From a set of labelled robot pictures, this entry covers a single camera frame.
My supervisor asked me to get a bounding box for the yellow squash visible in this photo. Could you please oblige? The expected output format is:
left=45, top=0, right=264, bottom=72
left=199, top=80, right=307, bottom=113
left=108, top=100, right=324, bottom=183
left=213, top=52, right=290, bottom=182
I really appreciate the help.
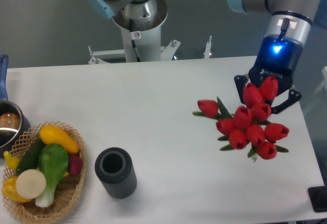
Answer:
left=39, top=125, right=80, bottom=154

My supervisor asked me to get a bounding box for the green bok choy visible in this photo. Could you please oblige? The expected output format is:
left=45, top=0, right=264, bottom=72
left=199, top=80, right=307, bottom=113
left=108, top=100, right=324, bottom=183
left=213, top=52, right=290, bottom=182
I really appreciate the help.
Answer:
left=35, top=144, right=68, bottom=208

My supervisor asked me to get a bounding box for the woven wicker basket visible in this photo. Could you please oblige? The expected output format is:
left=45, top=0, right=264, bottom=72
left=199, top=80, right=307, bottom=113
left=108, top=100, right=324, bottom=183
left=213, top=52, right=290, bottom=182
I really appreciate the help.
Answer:
left=3, top=121, right=86, bottom=223

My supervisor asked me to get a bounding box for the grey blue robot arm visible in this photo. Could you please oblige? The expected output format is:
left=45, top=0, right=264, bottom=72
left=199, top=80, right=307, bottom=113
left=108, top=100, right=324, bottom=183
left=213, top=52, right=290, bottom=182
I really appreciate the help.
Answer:
left=88, top=0, right=321, bottom=114

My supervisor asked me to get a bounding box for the blue handled saucepan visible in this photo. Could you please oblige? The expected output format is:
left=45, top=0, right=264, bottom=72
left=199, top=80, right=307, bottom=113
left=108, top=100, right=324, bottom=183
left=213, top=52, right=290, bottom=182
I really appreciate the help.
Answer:
left=1, top=54, right=30, bottom=159

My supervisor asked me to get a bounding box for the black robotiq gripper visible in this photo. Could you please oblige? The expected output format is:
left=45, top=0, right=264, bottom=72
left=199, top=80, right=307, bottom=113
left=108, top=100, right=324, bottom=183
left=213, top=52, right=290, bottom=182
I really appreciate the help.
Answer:
left=234, top=36, right=302, bottom=114

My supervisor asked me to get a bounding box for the white frame at right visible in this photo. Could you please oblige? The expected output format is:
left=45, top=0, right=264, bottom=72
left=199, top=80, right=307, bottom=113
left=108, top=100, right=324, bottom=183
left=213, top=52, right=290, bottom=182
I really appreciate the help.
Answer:
left=302, top=66, right=326, bottom=115

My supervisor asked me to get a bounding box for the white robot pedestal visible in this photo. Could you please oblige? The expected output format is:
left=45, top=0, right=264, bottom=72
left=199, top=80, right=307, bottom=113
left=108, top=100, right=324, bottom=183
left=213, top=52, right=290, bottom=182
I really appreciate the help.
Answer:
left=87, top=0, right=214, bottom=65

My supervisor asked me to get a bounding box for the green cucumber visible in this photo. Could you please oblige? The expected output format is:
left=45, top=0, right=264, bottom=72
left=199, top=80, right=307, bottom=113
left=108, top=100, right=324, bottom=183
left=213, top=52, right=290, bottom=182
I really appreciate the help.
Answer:
left=15, top=138, right=45, bottom=176

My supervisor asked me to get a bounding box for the red tulip bouquet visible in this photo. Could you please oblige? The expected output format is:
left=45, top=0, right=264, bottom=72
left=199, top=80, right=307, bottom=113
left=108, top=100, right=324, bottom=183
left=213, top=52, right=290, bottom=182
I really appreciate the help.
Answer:
left=192, top=76, right=289, bottom=160

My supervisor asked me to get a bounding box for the yellow bell pepper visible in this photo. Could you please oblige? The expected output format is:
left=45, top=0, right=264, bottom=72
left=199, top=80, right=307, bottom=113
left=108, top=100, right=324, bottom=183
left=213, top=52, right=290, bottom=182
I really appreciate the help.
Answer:
left=2, top=176, right=31, bottom=203

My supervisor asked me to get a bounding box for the white round radish slice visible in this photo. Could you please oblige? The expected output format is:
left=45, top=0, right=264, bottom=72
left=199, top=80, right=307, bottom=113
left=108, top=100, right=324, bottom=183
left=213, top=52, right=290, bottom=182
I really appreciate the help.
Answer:
left=15, top=169, right=46, bottom=199

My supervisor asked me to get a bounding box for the dark grey ribbed vase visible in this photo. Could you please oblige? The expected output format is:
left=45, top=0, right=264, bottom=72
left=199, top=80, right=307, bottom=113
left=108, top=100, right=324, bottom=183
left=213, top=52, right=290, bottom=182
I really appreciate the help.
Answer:
left=95, top=147, right=137, bottom=199

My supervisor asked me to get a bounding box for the black device at edge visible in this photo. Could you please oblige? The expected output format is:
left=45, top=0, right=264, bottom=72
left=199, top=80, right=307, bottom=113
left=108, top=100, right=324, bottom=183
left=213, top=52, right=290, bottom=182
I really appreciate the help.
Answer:
left=308, top=186, right=326, bottom=213

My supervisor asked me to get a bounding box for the black pedestal cable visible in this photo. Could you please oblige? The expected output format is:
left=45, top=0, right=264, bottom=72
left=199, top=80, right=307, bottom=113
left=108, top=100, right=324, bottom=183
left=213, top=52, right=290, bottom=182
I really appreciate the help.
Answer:
left=129, top=18, right=141, bottom=62

